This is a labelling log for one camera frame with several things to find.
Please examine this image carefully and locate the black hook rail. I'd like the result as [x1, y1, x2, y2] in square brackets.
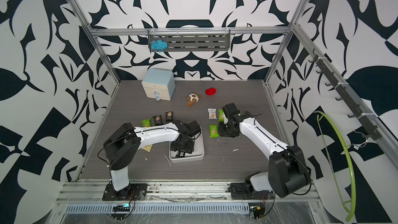
[311, 53, 382, 141]

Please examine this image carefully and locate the blue crochet item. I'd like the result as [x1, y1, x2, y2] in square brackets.
[150, 39, 169, 52]

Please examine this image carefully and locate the pale yellow cookie packet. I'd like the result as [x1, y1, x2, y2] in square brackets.
[142, 145, 152, 152]

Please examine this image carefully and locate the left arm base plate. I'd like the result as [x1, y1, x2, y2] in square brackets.
[102, 183, 148, 201]

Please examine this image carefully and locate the green hose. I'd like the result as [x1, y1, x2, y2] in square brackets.
[313, 110, 357, 222]

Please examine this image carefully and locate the white storage box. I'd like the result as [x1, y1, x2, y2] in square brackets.
[169, 130, 205, 163]

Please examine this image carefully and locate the green cookie packet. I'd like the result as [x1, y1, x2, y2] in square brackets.
[218, 110, 224, 122]
[142, 118, 151, 128]
[209, 124, 219, 138]

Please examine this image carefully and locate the red plush heart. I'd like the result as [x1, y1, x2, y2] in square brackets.
[205, 88, 217, 96]

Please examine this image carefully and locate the grey wall rack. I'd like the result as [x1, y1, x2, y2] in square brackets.
[147, 28, 231, 52]

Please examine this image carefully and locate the brown white plush toy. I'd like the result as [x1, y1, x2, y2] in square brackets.
[187, 93, 202, 107]

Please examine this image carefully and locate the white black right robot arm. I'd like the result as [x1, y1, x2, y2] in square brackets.
[218, 103, 312, 198]

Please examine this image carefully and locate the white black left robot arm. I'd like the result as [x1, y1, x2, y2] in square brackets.
[102, 120, 203, 192]

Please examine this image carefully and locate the black cookie packet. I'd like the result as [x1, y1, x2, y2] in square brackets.
[152, 115, 163, 126]
[165, 111, 174, 122]

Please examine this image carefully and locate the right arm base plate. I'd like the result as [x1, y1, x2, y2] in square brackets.
[228, 182, 274, 200]

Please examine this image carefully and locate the light blue drawer cabinet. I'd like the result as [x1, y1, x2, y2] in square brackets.
[142, 68, 176, 101]

